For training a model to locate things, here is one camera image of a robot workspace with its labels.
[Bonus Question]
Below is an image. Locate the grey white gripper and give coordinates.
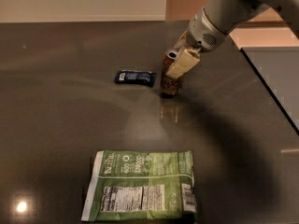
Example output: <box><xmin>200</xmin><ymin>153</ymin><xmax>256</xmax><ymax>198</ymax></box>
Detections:
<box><xmin>166</xmin><ymin>8</ymin><xmax>227</xmax><ymax>79</ymax></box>

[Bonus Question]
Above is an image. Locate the orange soda can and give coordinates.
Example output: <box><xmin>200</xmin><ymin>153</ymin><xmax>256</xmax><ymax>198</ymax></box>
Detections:
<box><xmin>160</xmin><ymin>49</ymin><xmax>184</xmax><ymax>97</ymax></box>

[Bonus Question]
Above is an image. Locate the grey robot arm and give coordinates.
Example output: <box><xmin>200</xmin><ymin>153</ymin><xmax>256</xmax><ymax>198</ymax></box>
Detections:
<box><xmin>166</xmin><ymin>0</ymin><xmax>299</xmax><ymax>79</ymax></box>

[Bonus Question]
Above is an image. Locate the blue rxbar blueberry wrapper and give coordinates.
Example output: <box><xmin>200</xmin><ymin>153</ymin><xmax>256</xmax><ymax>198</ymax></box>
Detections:
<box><xmin>114</xmin><ymin>70</ymin><xmax>156</xmax><ymax>87</ymax></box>

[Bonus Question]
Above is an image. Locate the green kettle chips bag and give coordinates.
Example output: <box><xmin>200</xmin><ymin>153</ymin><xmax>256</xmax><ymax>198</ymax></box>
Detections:
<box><xmin>81</xmin><ymin>150</ymin><xmax>197</xmax><ymax>222</ymax></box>

